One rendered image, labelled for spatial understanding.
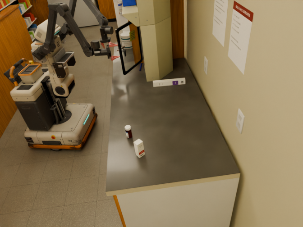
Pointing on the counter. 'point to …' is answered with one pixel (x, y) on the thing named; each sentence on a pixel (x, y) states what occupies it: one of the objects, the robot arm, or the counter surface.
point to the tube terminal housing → (156, 37)
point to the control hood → (131, 14)
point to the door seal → (121, 49)
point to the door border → (120, 51)
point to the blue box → (128, 2)
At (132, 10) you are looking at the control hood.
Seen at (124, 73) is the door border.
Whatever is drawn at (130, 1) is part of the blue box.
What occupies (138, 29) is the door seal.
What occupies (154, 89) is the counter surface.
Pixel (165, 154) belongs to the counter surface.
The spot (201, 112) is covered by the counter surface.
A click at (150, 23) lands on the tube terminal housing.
